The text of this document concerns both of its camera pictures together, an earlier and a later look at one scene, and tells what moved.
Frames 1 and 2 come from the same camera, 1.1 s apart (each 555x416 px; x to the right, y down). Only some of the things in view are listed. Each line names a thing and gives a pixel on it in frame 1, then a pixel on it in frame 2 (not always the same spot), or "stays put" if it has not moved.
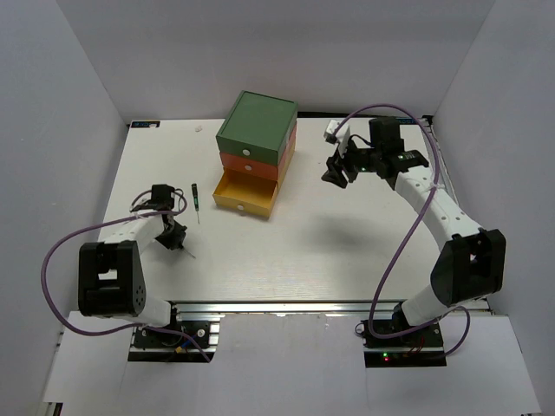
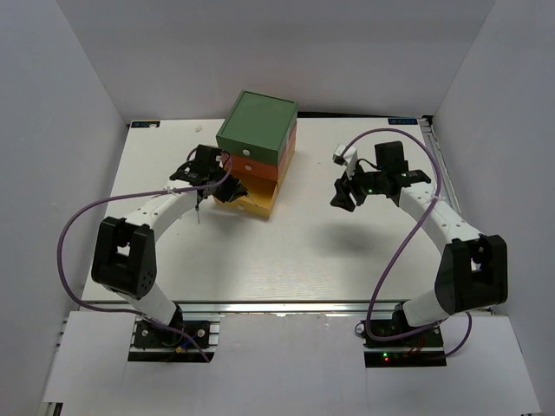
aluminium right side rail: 427,122 stays put
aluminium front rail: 349,308 stays put
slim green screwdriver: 189,253 → 250,196
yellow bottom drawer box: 248,192 stays put
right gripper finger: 336,165 → 343,200
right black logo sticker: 406,120 stays put
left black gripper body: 172,235 → 218,176
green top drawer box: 258,127 stays put
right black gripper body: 361,160 → 369,182
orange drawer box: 258,167 stays put
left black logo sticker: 146,124 stays put
